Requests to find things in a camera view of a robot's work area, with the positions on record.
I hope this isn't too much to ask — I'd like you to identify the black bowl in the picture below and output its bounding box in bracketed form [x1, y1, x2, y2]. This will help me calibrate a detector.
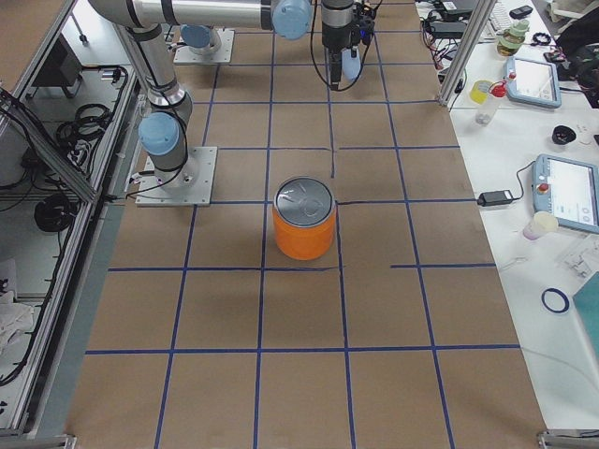
[551, 124, 577, 146]

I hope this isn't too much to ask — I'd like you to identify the squeeze bottle red cap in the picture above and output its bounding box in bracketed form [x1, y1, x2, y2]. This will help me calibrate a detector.
[475, 80, 507, 125]

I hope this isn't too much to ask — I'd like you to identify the white rag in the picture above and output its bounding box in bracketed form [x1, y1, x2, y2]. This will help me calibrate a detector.
[1, 291, 35, 352]

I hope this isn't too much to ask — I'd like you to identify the teach pendant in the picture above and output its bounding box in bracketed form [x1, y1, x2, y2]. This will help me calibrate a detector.
[504, 56, 562, 109]
[532, 154, 598, 234]

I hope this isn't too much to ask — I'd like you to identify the far teach pendant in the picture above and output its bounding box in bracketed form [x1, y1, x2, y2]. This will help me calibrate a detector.
[504, 56, 562, 109]

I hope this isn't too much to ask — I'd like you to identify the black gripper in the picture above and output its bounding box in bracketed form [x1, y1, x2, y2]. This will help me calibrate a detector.
[321, 0, 354, 51]

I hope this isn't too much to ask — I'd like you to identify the aluminium frame post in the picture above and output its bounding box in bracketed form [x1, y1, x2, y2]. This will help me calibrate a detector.
[437, 0, 496, 106]

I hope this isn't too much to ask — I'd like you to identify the blue tape ring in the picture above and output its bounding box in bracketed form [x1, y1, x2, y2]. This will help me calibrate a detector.
[541, 288, 571, 314]

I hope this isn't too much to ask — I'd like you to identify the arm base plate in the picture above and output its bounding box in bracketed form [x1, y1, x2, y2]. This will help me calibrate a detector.
[135, 147, 217, 207]
[172, 25, 235, 65]

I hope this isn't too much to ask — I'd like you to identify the yellow tape roll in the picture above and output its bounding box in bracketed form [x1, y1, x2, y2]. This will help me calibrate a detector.
[469, 80, 493, 105]

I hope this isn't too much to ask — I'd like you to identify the light blue cup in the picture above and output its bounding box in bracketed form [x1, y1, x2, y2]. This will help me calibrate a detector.
[342, 46, 361, 81]

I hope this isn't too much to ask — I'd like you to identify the near teach pendant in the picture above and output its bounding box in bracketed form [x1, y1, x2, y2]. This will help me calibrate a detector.
[532, 154, 598, 234]

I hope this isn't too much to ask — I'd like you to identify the orange can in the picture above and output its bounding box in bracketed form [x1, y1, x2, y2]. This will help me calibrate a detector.
[272, 177, 336, 260]

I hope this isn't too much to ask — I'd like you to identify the black power adapter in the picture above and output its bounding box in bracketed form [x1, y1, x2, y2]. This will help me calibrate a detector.
[476, 190, 515, 207]

